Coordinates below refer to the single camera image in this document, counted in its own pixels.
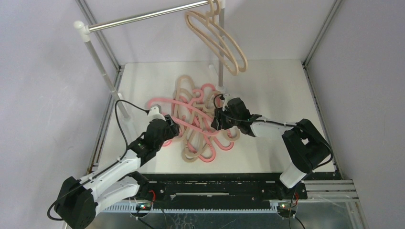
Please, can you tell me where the beige hanger large hook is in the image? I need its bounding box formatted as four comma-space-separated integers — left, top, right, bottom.
197, 128, 241, 161

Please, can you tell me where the pink hanger top hook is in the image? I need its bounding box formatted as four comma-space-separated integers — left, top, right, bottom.
147, 89, 219, 163

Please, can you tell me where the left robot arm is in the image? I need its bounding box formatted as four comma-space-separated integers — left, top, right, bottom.
50, 115, 180, 229

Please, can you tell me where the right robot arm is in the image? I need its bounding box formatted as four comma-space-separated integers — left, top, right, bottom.
211, 94, 334, 198

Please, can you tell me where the pink hanger long bar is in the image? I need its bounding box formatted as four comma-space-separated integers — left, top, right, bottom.
164, 83, 217, 146

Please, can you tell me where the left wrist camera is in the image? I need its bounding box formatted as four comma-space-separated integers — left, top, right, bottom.
147, 104, 165, 122

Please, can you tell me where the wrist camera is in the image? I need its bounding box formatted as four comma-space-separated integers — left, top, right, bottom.
147, 104, 165, 122
220, 93, 233, 112

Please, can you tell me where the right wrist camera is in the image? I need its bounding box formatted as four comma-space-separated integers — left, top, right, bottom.
220, 93, 233, 112

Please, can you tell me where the left black cable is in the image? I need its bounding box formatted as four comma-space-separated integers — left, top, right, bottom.
46, 99, 151, 221

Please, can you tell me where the black cable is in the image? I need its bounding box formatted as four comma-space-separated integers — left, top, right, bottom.
46, 99, 151, 221
213, 94, 334, 229

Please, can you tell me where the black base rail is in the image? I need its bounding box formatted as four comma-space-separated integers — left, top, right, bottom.
129, 172, 308, 210

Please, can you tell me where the right black cable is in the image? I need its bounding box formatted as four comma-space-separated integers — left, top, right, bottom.
213, 94, 334, 229

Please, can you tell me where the white clothes rack frame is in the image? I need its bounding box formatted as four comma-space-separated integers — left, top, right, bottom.
73, 0, 236, 143

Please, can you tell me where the aluminium frame post left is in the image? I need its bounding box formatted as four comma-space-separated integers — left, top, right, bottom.
75, 0, 121, 72

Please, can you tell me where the aluminium frame post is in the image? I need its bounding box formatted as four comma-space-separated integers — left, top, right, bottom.
302, 0, 344, 69
75, 0, 121, 72

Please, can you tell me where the aluminium frame post right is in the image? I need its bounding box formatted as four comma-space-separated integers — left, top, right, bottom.
302, 0, 344, 69

